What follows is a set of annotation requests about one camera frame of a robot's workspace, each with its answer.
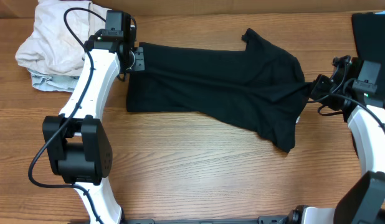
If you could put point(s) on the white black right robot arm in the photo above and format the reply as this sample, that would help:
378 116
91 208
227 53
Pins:
351 91

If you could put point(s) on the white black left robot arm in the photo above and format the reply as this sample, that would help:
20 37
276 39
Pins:
75 140

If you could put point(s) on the black t-shirt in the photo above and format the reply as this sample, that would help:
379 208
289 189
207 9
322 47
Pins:
261 88

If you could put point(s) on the black garment pile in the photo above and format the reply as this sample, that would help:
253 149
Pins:
369 35

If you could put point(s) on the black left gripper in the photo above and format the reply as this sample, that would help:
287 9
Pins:
139 63

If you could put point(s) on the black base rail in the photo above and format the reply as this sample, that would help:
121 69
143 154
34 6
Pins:
260 220

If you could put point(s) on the light blue folded garment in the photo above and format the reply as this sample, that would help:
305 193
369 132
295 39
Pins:
45 82

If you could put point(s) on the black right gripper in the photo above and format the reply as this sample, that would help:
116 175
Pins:
316 87

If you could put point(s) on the beige folded garment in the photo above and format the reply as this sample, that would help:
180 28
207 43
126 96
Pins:
51 49

